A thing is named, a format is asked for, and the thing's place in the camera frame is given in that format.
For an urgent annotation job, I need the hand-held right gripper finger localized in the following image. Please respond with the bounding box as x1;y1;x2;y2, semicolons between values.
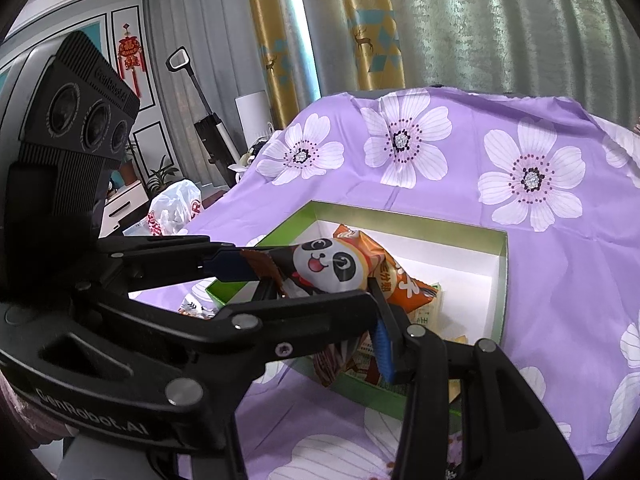
369;292;583;480

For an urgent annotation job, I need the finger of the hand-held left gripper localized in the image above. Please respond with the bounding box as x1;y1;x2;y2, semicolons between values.
177;291;382;386
95;234;263;286

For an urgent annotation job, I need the beige cracker packet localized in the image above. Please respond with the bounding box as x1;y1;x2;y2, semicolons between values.
407;282;445;341

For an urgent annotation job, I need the panda print snack packet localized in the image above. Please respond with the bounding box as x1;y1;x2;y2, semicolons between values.
240;224;443;388

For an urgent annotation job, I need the green cardboard box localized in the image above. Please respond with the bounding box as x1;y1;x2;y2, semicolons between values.
205;200;510;421

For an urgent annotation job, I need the white low cabinet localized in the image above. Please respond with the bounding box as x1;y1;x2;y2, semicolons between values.
97;180;151;238

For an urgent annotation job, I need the potted plant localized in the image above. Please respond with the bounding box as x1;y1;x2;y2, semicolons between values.
121;139;142;186
147;156;180;193

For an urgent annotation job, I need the white red plastic bag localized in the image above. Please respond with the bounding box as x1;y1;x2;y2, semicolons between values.
122;180;203;238

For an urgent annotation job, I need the black white upright vacuum cleaner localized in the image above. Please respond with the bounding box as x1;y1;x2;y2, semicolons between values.
167;49;238;188

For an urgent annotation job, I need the white rectangular panel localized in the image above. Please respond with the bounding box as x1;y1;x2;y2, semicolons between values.
235;91;275;153

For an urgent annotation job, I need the purple floral cloth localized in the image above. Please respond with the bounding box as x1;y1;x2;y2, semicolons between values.
135;85;640;480

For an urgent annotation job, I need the plain grey curtain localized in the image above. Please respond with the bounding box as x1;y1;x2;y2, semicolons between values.
142;0;261;186

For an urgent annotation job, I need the gold deer print curtain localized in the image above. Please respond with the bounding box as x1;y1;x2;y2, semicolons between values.
330;0;407;93
244;0;306;126

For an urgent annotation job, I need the shimmering grey curtain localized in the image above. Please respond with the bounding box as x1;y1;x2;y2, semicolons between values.
400;0;640;121

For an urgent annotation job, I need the red knot wall decoration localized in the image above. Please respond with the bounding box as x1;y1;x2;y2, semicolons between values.
117;22;148;98

